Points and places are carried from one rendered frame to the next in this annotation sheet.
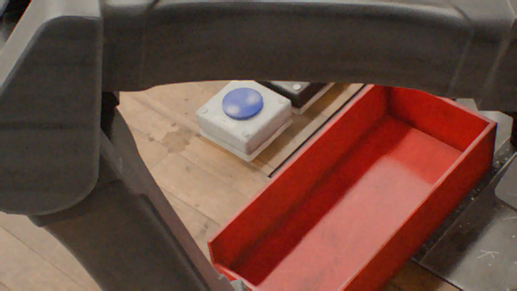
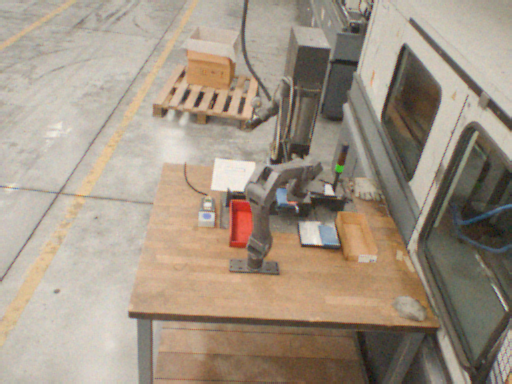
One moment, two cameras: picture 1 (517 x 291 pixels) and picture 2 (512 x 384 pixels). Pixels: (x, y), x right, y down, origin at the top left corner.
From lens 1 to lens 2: 137 cm
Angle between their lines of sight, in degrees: 43
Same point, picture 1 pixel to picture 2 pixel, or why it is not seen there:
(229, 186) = (214, 232)
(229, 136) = (209, 222)
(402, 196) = (246, 222)
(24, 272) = (191, 260)
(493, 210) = not seen: hidden behind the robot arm
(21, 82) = (273, 184)
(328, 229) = (239, 231)
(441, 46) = (300, 171)
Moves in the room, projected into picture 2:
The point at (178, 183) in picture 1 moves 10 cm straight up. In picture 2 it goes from (204, 235) to (205, 216)
